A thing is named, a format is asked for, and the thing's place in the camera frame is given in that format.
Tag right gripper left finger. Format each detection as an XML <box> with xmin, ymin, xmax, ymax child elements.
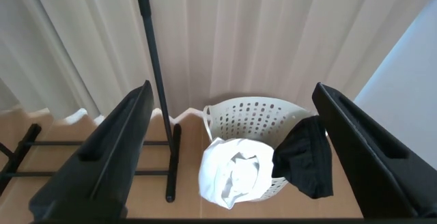
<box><xmin>29</xmin><ymin>79</ymin><xmax>155</xmax><ymax>220</ymax></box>

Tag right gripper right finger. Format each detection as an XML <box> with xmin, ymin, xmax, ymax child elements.
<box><xmin>311</xmin><ymin>82</ymin><xmax>437</xmax><ymax>218</ymax></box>

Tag white t-shirt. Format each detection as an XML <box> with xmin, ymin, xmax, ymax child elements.
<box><xmin>198</xmin><ymin>137</ymin><xmax>276</xmax><ymax>210</ymax></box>

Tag white laundry basket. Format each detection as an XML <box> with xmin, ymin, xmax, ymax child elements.
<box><xmin>203</xmin><ymin>96</ymin><xmax>328</xmax><ymax>203</ymax></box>

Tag black clothes rack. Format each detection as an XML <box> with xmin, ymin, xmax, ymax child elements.
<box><xmin>0</xmin><ymin>0</ymin><xmax>182</xmax><ymax>204</ymax></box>

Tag black shorts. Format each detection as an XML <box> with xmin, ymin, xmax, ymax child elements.
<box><xmin>272</xmin><ymin>115</ymin><xmax>335</xmax><ymax>199</ymax></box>

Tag beige curtain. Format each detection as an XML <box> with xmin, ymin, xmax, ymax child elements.
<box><xmin>0</xmin><ymin>0</ymin><xmax>437</xmax><ymax>122</ymax></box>

